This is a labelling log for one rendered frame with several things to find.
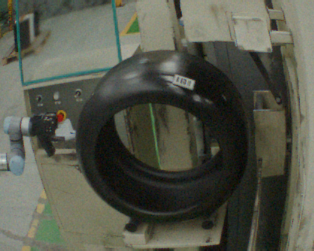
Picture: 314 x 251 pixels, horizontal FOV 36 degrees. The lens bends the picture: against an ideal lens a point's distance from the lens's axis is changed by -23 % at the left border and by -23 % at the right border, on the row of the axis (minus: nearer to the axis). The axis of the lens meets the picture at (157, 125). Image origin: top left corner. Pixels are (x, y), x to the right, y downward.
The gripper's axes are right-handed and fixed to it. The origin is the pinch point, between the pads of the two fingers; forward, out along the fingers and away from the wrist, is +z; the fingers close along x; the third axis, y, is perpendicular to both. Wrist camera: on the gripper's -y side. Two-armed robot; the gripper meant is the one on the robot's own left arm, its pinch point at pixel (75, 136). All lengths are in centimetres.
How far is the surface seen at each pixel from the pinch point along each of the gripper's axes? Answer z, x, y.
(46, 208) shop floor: -80, 130, -133
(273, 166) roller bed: 72, 19, -19
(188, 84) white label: 39.1, -10.7, 24.6
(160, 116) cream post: 24.9, 26.1, -3.7
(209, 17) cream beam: 48, -36, 55
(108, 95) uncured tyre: 15.6, -10.7, 19.9
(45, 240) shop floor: -69, 84, -132
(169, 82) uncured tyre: 33.7, -10.3, 24.6
